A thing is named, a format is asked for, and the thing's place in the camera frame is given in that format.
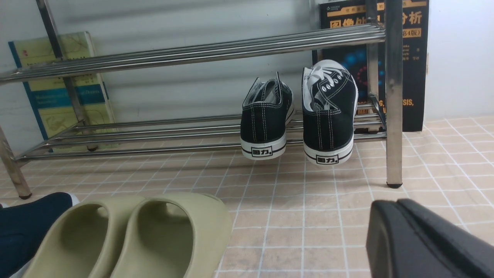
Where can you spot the green foam slipper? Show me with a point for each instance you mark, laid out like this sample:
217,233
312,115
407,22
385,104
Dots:
85,241
175,235

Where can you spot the green foam slipper right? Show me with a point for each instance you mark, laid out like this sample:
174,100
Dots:
175,235

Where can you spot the silver metal shoe rack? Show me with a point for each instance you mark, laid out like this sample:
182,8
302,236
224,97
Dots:
369,123

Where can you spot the navy canvas slip-on right shoe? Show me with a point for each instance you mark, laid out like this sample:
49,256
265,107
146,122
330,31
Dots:
23,227

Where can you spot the green foam slipper left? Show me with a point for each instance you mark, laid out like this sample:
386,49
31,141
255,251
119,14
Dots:
85,241

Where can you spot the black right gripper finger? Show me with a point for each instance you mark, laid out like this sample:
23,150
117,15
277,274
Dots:
407,240

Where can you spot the black canvas sneaker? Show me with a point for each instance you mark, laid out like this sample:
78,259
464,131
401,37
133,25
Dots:
266,111
329,106

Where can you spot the black image processing book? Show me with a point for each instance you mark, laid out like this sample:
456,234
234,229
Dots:
331,14

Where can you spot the yellow and teal book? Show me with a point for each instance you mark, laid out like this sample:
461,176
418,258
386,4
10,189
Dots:
49,98

